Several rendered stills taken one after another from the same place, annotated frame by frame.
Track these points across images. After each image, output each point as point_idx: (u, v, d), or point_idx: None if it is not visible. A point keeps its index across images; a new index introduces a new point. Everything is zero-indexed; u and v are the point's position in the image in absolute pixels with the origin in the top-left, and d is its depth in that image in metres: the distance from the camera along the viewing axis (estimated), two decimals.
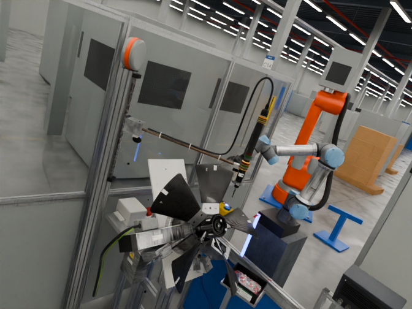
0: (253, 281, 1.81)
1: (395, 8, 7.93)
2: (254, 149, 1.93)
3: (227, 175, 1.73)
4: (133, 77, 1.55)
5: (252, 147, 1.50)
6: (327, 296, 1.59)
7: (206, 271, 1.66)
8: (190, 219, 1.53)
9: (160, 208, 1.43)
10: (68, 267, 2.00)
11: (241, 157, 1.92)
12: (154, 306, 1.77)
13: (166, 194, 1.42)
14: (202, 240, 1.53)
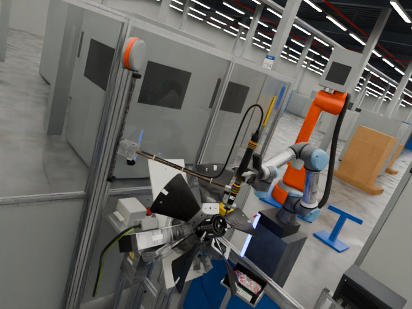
0: (253, 281, 1.81)
1: (395, 8, 7.93)
2: (267, 167, 1.70)
3: (227, 175, 1.73)
4: (133, 77, 1.55)
5: (243, 171, 1.54)
6: (327, 296, 1.59)
7: (206, 271, 1.66)
8: (190, 219, 1.53)
9: (160, 208, 1.43)
10: (68, 267, 2.00)
11: None
12: (154, 306, 1.77)
13: (166, 194, 1.42)
14: (202, 240, 1.53)
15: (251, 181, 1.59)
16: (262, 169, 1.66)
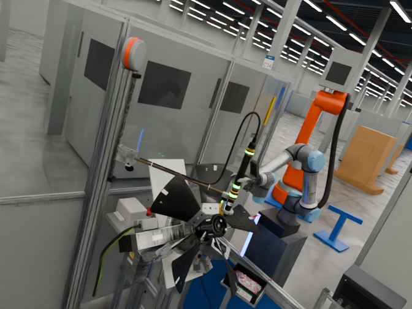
0: (253, 281, 1.81)
1: (395, 8, 7.93)
2: (264, 173, 1.71)
3: (227, 175, 1.73)
4: (133, 77, 1.55)
5: (240, 178, 1.55)
6: (327, 296, 1.59)
7: (206, 271, 1.66)
8: (190, 219, 1.53)
9: (160, 208, 1.43)
10: (68, 267, 2.00)
11: None
12: (154, 306, 1.77)
13: (166, 194, 1.42)
14: (202, 240, 1.53)
15: (248, 188, 1.61)
16: (259, 175, 1.67)
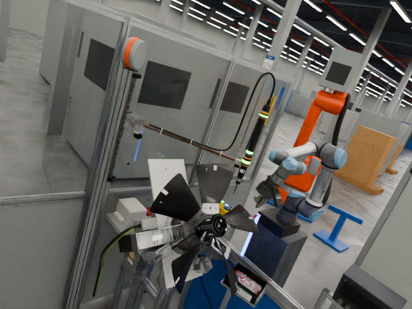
0: (253, 281, 1.81)
1: (395, 8, 7.93)
2: (285, 180, 1.64)
3: (227, 175, 1.73)
4: (133, 77, 1.55)
5: (254, 143, 1.49)
6: (327, 296, 1.59)
7: (206, 271, 1.66)
8: (190, 219, 1.53)
9: (160, 208, 1.43)
10: (68, 267, 2.00)
11: (277, 195, 1.66)
12: (154, 306, 1.77)
13: (166, 194, 1.42)
14: (202, 240, 1.53)
15: None
16: (279, 186, 1.68)
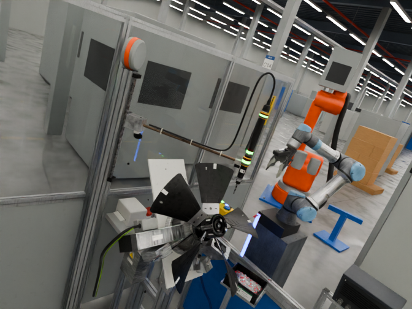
0: (253, 281, 1.81)
1: (395, 8, 7.93)
2: (293, 139, 1.82)
3: (252, 231, 1.75)
4: (133, 77, 1.55)
5: (254, 143, 1.49)
6: (327, 296, 1.59)
7: (206, 271, 1.66)
8: (205, 203, 1.63)
9: (201, 171, 1.69)
10: (68, 267, 2.00)
11: (281, 149, 1.81)
12: (154, 306, 1.77)
13: (214, 168, 1.70)
14: (197, 220, 1.54)
15: (287, 165, 1.86)
16: (290, 148, 1.82)
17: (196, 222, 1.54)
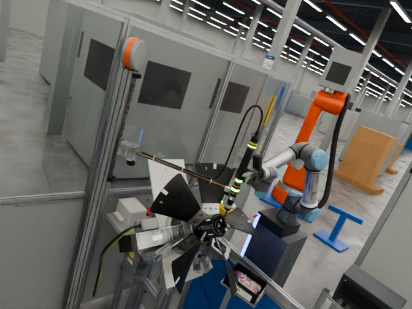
0: (253, 281, 1.81)
1: (395, 8, 7.93)
2: (267, 168, 1.70)
3: (252, 231, 1.75)
4: (133, 77, 1.55)
5: (243, 171, 1.54)
6: (327, 296, 1.59)
7: (206, 271, 1.66)
8: (205, 203, 1.63)
9: (201, 171, 1.69)
10: (68, 267, 2.00)
11: None
12: (154, 306, 1.77)
13: (214, 168, 1.70)
14: (197, 220, 1.54)
15: (251, 182, 1.60)
16: (262, 170, 1.66)
17: (196, 222, 1.54)
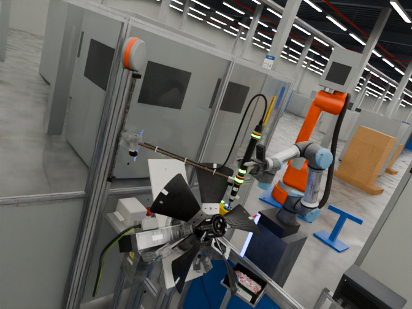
0: (253, 281, 1.81)
1: (395, 8, 7.93)
2: (270, 159, 1.68)
3: (254, 228, 1.75)
4: (133, 77, 1.55)
5: (246, 162, 1.52)
6: (327, 296, 1.59)
7: (206, 271, 1.66)
8: (205, 203, 1.63)
9: (201, 171, 1.69)
10: (68, 267, 2.00)
11: None
12: (154, 306, 1.77)
13: None
14: (197, 220, 1.54)
15: (254, 172, 1.58)
16: (265, 160, 1.64)
17: (196, 222, 1.54)
